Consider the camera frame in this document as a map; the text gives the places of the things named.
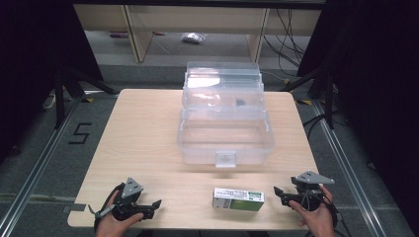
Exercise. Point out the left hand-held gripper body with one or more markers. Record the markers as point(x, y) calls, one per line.
point(131, 189)

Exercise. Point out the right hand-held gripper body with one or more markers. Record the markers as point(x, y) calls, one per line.
point(309, 187)

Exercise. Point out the person's left hand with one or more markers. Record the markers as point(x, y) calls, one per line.
point(113, 223)

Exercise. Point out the person's right hand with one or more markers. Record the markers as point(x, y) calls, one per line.
point(316, 220)

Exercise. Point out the white and green carton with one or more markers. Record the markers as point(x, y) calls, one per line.
point(237, 200)

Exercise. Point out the clear plastic storage box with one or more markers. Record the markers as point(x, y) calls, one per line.
point(225, 125)

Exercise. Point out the black metal stand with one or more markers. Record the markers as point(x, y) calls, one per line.
point(324, 89)
point(66, 89)

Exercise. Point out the black curtain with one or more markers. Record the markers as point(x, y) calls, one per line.
point(372, 98)
point(36, 65)

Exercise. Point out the clear plastic bag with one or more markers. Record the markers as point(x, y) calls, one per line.
point(193, 37)

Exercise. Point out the beige wooden shelf unit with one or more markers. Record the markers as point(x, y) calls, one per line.
point(197, 23)

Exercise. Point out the metal floor rail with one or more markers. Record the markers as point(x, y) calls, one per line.
point(346, 164)
point(36, 164)

